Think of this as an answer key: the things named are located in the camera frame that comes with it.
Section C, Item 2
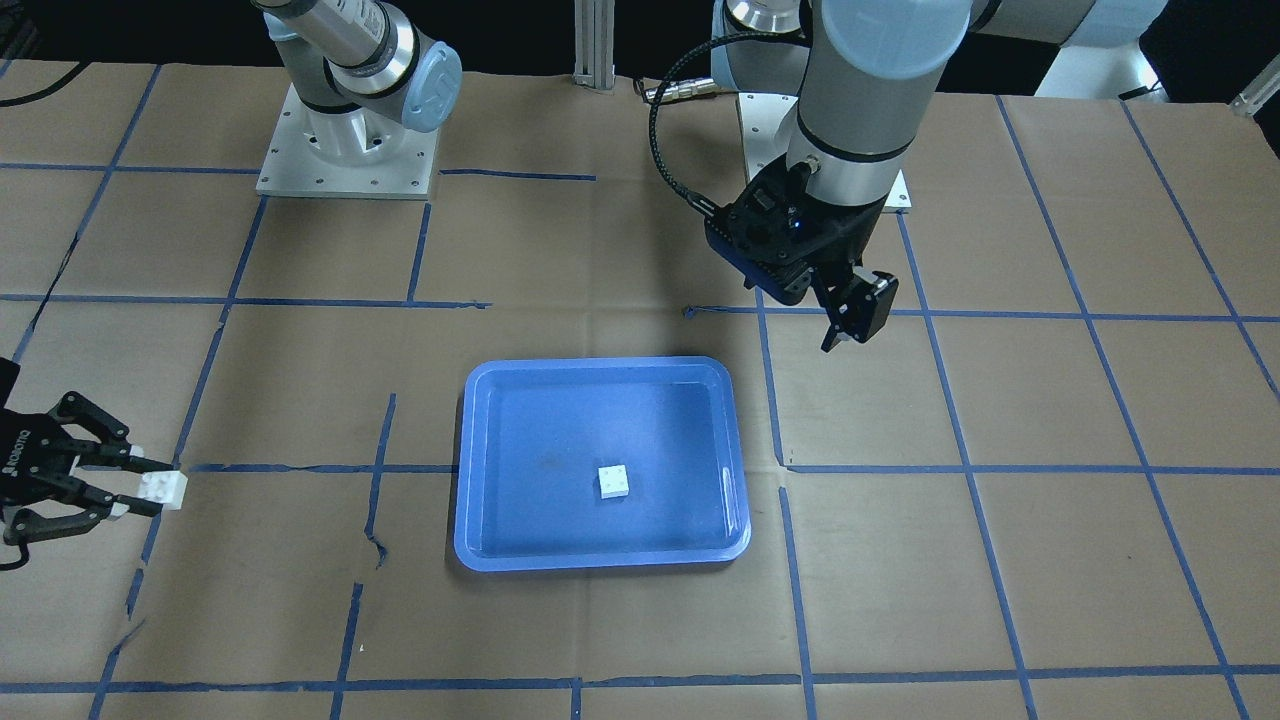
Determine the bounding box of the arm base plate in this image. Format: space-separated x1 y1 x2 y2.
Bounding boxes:
737 92 911 214
255 87 439 201

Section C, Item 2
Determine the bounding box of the white block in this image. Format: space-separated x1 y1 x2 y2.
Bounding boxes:
138 470 188 511
596 464 630 500

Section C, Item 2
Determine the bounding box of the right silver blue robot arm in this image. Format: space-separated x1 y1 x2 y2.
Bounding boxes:
1 1 463 555

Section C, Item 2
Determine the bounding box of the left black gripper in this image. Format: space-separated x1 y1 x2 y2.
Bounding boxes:
704 160 899 354

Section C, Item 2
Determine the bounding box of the aluminium frame post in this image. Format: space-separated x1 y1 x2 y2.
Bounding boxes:
571 0 616 94

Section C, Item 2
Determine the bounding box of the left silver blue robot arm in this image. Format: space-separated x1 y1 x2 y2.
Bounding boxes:
648 1 1165 351

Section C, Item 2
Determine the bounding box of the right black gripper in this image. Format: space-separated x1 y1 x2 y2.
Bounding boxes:
3 392 177 546

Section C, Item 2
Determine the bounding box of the blue plastic tray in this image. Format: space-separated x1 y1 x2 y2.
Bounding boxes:
453 356 753 573

